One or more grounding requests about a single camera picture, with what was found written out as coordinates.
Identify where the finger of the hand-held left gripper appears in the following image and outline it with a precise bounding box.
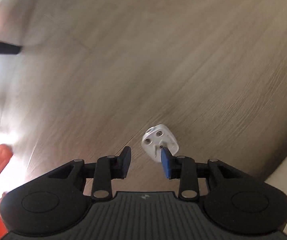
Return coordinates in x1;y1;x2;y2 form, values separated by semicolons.
0;39;22;55

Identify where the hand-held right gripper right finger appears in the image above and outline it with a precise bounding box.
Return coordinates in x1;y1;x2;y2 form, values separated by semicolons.
160;147;239;201

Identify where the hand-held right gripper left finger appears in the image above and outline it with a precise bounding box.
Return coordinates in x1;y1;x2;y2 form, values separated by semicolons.
49;146;132;201

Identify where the white plug adapter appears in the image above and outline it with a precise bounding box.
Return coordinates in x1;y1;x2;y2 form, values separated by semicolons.
142;124;178;164

